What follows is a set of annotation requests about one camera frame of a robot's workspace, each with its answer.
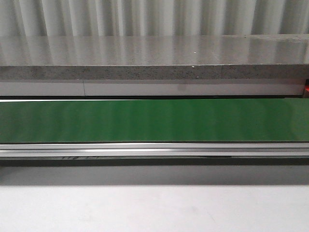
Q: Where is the grey speckled stone counter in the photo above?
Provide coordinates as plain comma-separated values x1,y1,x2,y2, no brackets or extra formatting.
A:
0,34,309,97

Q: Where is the green conveyor belt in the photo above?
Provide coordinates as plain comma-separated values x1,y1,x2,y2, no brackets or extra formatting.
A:
0,98,309,143

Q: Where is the white pleated curtain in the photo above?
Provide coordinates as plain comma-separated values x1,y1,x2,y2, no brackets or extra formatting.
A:
0,0,309,36

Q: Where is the aluminium conveyor frame rail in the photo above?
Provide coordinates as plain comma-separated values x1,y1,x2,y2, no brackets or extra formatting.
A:
0,142,309,167

